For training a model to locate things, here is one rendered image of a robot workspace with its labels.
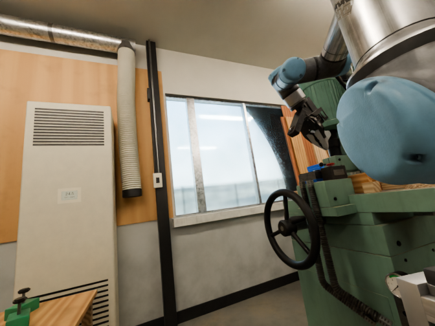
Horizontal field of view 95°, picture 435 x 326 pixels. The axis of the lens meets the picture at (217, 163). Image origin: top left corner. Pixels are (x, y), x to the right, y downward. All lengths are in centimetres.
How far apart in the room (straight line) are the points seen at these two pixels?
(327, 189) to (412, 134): 57
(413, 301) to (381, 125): 31
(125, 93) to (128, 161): 62
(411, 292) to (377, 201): 37
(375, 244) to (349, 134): 59
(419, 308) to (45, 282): 169
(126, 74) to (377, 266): 213
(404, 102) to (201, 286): 204
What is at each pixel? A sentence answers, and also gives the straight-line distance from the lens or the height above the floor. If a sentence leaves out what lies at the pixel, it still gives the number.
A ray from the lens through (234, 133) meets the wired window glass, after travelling 246.
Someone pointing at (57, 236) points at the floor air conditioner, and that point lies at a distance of 170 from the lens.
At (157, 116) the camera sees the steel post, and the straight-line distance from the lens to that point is 208.
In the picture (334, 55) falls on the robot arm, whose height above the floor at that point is 131.
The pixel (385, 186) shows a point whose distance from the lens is 96.
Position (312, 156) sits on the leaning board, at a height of 136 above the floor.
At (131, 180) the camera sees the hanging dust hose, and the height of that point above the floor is 120.
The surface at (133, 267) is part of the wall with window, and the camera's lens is 198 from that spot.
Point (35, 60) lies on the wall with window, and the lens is 249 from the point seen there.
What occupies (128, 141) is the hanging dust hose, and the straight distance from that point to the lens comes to 185.
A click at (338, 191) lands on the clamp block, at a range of 82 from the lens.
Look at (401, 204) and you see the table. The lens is 77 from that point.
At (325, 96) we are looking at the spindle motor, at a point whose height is 134.
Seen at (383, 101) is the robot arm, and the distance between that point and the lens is 24.
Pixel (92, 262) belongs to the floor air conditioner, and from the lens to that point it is 168.
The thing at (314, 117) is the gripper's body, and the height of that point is 120.
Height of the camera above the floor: 93
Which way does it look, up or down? 12 degrees up
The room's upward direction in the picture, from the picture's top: 8 degrees counter-clockwise
